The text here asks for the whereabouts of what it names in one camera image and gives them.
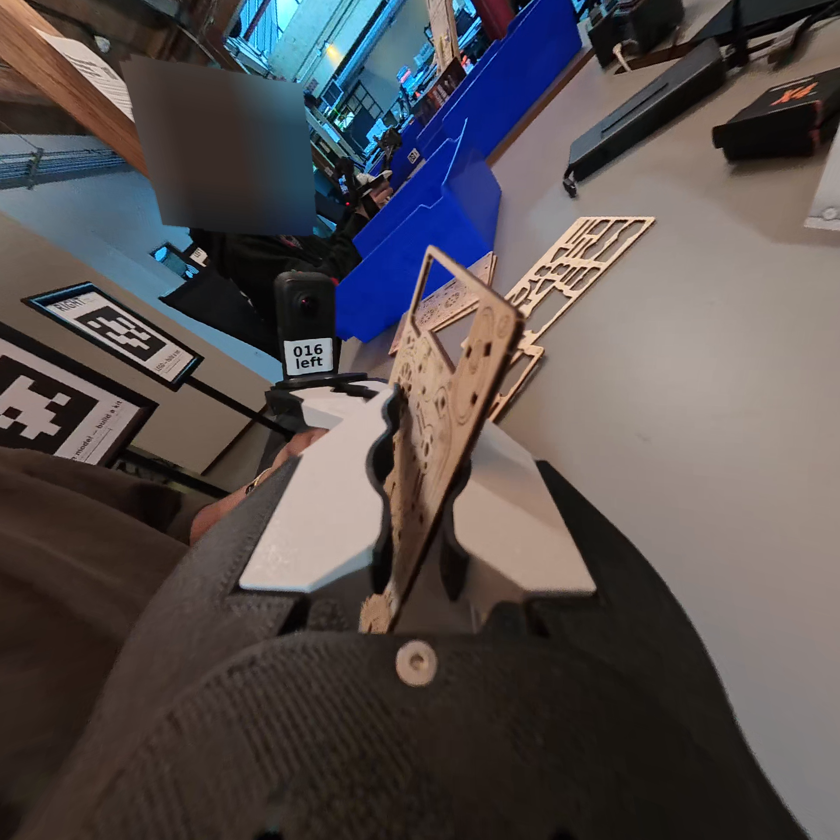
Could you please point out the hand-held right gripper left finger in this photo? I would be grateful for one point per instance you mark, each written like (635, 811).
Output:
(315, 518)

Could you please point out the stack of wooden parts sheets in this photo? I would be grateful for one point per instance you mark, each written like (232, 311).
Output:
(459, 302)

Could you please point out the black electronic device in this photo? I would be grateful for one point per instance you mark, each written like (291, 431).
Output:
(630, 33)

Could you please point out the person's left forearm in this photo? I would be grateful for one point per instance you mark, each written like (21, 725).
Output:
(223, 512)

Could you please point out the black flat case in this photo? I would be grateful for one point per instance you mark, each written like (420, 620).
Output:
(649, 111)

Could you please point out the framed marker sign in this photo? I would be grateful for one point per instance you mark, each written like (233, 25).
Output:
(39, 407)
(131, 334)

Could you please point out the white paper notice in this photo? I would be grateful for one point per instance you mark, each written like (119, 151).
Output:
(85, 72)

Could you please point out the blue plastic bin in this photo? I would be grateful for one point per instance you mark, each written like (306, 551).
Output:
(518, 72)
(420, 262)

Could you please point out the wooden sheet with round holes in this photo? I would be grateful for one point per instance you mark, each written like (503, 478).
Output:
(433, 472)

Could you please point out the black box with orange print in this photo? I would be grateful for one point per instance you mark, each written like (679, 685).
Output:
(768, 124)

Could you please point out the large emptied wooden parts sheet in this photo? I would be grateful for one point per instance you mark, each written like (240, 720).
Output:
(548, 282)

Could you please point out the person's left hand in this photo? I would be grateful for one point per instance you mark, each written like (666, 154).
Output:
(305, 443)

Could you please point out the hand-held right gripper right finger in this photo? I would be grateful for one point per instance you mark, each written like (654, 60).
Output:
(525, 525)

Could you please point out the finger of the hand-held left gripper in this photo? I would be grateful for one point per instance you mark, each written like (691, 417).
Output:
(341, 407)

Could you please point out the wooden beam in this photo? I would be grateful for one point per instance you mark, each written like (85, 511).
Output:
(19, 46)

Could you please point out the wooden gear parts sheet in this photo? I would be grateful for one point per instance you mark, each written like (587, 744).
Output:
(518, 375)

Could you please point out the olive brown sweater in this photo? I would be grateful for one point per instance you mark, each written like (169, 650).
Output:
(65, 590)

